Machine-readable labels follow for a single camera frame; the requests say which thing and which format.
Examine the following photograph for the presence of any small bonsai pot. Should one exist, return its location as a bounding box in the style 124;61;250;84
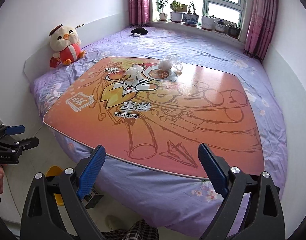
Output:
156;0;168;21

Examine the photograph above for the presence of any pink curtain left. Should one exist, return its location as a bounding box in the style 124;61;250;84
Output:
128;0;150;26

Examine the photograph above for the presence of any white pot green plant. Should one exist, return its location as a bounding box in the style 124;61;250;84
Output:
170;0;188;23

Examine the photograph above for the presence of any pink curtain right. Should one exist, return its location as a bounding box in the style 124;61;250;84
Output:
244;0;278;62

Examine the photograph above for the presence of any blue white flower pot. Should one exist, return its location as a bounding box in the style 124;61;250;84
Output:
183;2;199;27

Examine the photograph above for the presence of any yellow trash bin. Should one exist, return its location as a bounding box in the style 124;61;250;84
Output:
46;165;64;206

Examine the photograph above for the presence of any purple floral bed sheet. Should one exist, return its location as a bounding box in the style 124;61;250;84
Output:
31;27;288;237

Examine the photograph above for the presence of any chick plush toy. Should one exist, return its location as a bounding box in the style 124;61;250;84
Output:
49;24;86;68

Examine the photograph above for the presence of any small white patterned pot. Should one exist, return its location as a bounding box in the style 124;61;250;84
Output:
214;19;226;33

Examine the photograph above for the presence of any dark flower pot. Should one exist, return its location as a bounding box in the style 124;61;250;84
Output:
228;24;241;39

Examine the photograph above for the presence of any clear plastic bag ball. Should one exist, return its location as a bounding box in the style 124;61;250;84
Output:
158;54;183;75

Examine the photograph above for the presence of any pink curtain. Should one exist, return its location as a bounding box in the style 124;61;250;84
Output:
244;0;278;62
128;0;150;26

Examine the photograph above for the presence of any orange cartoon printed board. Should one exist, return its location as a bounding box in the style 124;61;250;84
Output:
43;57;264;179

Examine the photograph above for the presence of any black white plush toy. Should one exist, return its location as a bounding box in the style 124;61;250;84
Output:
131;27;148;37

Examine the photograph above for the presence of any white headboard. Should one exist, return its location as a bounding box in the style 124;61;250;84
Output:
24;11;129;83

